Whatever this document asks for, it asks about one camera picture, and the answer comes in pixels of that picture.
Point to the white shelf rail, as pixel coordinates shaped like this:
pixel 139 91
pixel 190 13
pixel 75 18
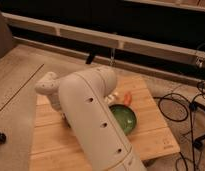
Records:
pixel 134 45

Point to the black object on floor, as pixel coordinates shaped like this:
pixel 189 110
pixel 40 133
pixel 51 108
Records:
pixel 2 138

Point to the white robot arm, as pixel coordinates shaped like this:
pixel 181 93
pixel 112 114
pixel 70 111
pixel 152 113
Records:
pixel 81 97

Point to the black bracket on rail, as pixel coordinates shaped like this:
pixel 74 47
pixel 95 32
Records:
pixel 90 58

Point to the orange carrot toy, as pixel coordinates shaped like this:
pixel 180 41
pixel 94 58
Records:
pixel 128 98

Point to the green bowl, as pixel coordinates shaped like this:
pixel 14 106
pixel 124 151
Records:
pixel 125 116

